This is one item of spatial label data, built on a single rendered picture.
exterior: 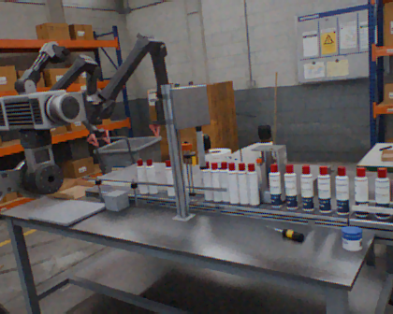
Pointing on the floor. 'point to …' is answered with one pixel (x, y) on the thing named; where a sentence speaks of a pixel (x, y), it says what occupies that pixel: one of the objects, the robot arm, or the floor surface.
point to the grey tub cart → (127, 152)
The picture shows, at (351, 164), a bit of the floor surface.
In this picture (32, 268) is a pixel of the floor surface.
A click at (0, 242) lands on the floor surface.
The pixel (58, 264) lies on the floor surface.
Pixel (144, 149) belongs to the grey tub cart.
